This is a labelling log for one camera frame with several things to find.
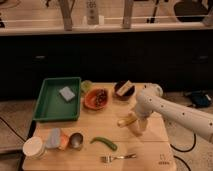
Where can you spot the blue bag on floor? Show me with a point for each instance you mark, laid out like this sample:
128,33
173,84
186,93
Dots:
199,99

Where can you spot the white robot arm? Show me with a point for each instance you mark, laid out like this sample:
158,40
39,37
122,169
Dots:
149,99

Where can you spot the silver fork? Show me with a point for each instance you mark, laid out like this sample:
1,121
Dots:
109,159

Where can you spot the light blue sponge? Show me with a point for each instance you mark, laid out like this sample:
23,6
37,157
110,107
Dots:
66,93

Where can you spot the green lime cup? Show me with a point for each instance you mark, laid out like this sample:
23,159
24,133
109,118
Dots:
86,86

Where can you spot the orange bowl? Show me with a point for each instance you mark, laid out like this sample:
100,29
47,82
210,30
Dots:
96,99

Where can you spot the yellow banana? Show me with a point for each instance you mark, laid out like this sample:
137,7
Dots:
126,121

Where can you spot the white cylindrical container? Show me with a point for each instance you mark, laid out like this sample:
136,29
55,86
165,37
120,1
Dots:
34,147

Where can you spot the small metal cup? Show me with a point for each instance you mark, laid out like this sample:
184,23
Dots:
76,141

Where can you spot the blue grey cloth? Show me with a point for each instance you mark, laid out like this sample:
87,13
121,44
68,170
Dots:
53,140

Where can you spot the green plastic tray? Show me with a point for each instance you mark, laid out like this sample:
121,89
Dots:
51,106

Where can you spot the orange object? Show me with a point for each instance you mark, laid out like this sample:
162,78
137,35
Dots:
64,139

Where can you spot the green pepper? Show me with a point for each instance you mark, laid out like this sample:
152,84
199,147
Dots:
106,141

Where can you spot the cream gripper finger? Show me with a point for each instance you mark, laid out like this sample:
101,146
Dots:
134,128
143,124

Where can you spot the dark bowl with block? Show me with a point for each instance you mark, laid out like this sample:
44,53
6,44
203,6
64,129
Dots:
123,90

